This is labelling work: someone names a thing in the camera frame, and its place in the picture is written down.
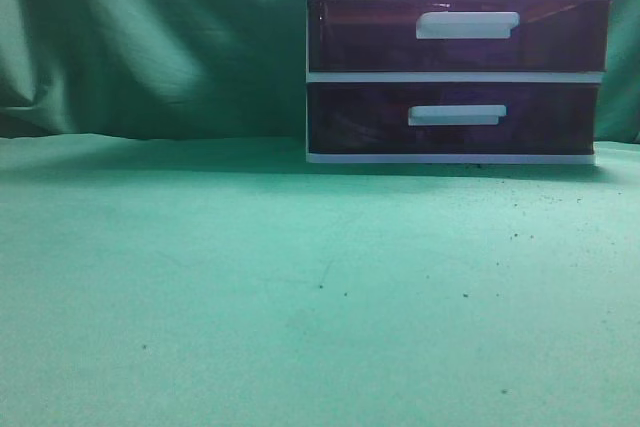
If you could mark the dark translucent bottom drawer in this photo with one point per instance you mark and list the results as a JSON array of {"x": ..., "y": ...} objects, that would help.
[{"x": 373, "y": 118}]

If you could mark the dark translucent drawer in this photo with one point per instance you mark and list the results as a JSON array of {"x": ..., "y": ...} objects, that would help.
[
  {"x": 457, "y": 35},
  {"x": 373, "y": 118}
]

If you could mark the dark translucent middle drawer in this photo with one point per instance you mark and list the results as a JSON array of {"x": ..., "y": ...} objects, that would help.
[{"x": 457, "y": 35}]

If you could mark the green cloth backdrop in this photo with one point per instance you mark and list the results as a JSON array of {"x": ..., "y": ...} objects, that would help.
[{"x": 169, "y": 258}]

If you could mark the white plastic drawer cabinet frame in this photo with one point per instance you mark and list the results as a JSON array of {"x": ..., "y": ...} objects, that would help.
[{"x": 457, "y": 115}]

